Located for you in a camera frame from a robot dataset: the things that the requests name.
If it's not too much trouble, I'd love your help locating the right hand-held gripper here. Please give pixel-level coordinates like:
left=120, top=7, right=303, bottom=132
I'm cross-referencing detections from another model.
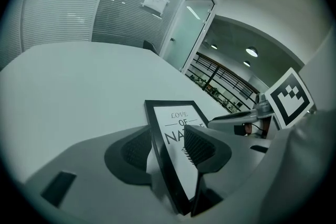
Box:
left=208, top=67, right=315, bottom=139

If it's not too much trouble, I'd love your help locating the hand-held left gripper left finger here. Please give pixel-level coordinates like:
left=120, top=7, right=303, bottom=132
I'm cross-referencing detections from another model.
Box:
left=24, top=125, right=174, bottom=221

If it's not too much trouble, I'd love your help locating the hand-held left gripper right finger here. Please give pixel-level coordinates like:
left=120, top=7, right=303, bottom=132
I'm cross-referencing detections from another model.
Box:
left=184, top=109, right=336, bottom=218

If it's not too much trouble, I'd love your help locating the black framed nature picture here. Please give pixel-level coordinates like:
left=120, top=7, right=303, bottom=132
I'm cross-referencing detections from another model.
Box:
left=144, top=99, right=210, bottom=216

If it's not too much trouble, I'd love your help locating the white round table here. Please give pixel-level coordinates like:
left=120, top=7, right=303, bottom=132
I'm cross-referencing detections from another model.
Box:
left=0, top=43, right=240, bottom=185

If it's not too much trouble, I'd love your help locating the clutter of items below railing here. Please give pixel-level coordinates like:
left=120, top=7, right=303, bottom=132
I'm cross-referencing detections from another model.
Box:
left=188, top=74, right=247, bottom=113

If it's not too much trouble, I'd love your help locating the black metal railing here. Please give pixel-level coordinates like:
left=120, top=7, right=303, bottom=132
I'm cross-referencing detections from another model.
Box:
left=195, top=51, right=260, bottom=111

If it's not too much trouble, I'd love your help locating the glass door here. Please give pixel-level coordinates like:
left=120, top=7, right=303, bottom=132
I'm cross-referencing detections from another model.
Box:
left=180, top=0, right=216, bottom=74

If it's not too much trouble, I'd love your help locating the blue padded chair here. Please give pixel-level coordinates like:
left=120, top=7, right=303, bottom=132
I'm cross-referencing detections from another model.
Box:
left=143, top=40, right=160, bottom=56

